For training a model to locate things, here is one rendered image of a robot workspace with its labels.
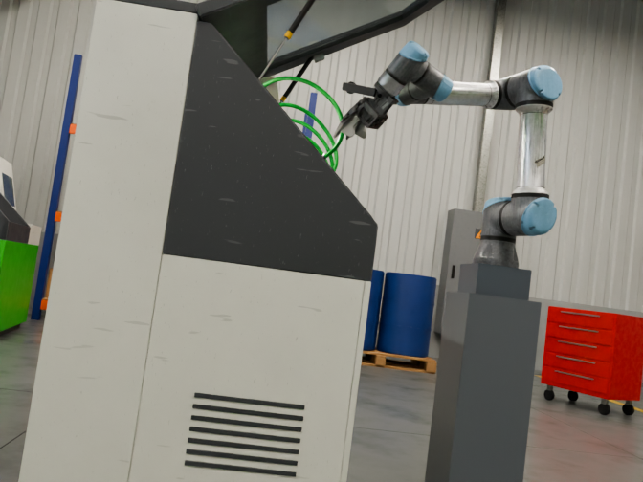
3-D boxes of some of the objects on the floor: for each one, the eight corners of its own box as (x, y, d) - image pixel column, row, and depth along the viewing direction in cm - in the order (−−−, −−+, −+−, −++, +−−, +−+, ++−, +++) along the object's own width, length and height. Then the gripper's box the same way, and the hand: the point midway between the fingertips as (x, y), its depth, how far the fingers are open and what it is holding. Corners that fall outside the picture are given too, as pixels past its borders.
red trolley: (537, 398, 577) (546, 305, 583) (569, 399, 600) (578, 310, 607) (606, 416, 517) (615, 313, 523) (638, 417, 540) (647, 317, 547)
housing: (117, 551, 164) (199, 3, 175) (7, 540, 162) (97, -14, 173) (187, 427, 303) (230, 125, 314) (127, 420, 301) (173, 117, 312)
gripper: (387, 98, 179) (342, 152, 188) (406, 102, 190) (363, 153, 200) (367, 77, 181) (324, 132, 191) (388, 83, 193) (346, 135, 202)
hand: (341, 134), depth 196 cm, fingers open, 7 cm apart
